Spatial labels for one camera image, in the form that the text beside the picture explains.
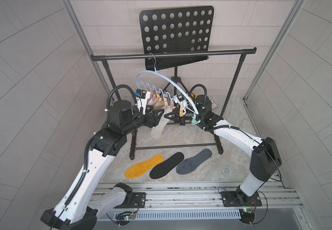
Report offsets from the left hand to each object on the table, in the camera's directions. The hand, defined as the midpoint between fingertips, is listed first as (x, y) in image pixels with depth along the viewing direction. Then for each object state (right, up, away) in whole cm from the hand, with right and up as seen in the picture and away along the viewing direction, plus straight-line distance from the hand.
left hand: (161, 108), depth 61 cm
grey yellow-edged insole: (-4, -12, +12) cm, 17 cm away
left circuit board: (-18, -51, +5) cm, 54 cm away
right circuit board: (+41, -52, +7) cm, 66 cm away
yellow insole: (-14, -35, +20) cm, 42 cm away
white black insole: (+1, -34, +22) cm, 41 cm away
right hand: (+2, -5, +8) cm, 9 cm away
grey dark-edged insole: (+14, -33, +22) cm, 42 cm away
